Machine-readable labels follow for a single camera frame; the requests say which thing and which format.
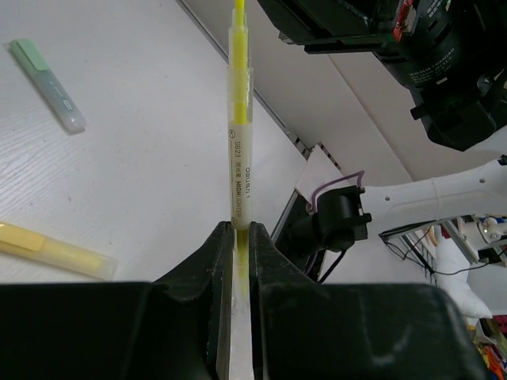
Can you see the aluminium frame rail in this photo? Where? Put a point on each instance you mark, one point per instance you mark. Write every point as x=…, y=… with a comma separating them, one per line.
x=289, y=85

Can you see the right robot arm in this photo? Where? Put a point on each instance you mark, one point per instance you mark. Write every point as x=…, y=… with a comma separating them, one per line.
x=451, y=57

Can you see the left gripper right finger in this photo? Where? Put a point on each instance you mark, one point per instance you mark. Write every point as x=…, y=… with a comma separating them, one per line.
x=305, y=330

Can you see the green highlighter marker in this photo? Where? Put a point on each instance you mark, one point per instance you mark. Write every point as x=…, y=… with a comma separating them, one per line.
x=35, y=66

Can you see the thick yellow highlighter marker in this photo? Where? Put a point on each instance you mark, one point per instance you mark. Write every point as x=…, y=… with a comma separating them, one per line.
x=31, y=245

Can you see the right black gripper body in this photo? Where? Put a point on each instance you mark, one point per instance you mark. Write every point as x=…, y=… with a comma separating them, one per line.
x=330, y=27

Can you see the thin yellow highlighter pen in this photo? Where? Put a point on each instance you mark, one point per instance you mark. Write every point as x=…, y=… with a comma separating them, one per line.
x=240, y=150

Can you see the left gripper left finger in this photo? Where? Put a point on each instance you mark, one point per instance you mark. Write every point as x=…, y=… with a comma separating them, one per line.
x=177, y=327

